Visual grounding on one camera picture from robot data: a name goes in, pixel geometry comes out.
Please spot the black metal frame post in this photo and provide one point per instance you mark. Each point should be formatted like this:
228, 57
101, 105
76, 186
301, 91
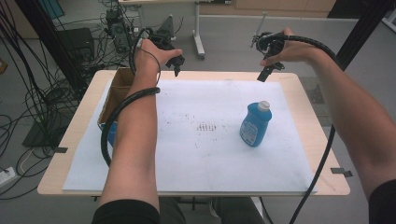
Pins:
364, 28
46, 37

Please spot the white paper sheet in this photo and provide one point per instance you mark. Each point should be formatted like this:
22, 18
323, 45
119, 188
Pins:
202, 161

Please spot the blue cardboard box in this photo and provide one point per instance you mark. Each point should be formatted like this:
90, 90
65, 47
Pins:
120, 88

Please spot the white power strip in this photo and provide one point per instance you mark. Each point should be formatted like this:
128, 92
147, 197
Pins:
7, 176

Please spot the black tape strip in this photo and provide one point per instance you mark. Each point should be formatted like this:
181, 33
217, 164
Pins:
60, 150
341, 171

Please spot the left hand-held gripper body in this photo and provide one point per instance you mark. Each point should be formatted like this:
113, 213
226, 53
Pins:
165, 39

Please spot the black computer tower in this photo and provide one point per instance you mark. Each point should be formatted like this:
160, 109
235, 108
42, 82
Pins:
117, 31

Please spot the person's black right sleeve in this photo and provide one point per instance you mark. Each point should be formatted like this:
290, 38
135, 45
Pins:
384, 205

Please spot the wooden cabinet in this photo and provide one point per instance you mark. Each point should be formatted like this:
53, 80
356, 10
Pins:
280, 7

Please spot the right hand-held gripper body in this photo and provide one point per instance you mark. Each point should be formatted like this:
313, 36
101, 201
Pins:
271, 42

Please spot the person's left hand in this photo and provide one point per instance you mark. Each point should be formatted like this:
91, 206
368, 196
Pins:
146, 59

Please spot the person's right hand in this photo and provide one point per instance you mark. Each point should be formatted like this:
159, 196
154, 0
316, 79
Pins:
295, 49

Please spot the dark floor plate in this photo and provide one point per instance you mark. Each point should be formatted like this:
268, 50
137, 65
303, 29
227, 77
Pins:
40, 137

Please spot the person's black left sleeve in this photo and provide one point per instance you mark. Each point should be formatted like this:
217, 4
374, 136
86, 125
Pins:
124, 214

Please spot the person's right leg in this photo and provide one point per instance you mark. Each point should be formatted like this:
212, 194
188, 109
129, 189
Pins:
236, 213

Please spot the person's black sleeve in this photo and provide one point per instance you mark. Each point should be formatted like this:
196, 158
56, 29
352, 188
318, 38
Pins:
384, 205
124, 214

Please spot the blue bottle with white cap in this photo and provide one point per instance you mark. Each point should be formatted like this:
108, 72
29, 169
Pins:
254, 127

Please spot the black box case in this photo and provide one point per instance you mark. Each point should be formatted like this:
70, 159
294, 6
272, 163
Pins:
76, 43

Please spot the white desk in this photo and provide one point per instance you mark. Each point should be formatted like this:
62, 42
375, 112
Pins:
197, 31

